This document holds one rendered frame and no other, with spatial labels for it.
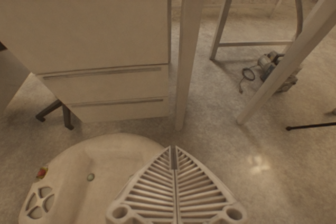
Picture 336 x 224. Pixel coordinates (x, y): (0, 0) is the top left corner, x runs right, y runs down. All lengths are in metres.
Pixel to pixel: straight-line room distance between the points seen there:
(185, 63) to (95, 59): 0.31
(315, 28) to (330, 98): 1.17
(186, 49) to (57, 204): 0.65
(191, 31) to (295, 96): 1.27
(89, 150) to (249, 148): 0.92
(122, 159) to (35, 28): 0.50
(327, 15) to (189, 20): 0.44
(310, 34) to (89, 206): 0.98
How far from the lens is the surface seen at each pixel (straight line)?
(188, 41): 0.48
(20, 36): 0.60
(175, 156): 0.16
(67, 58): 0.58
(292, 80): 1.41
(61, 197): 0.62
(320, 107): 1.65
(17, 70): 1.48
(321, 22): 0.70
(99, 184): 0.63
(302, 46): 0.72
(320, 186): 1.25
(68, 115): 1.18
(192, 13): 0.44
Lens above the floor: 0.87
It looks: 56 degrees down
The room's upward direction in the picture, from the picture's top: 1 degrees counter-clockwise
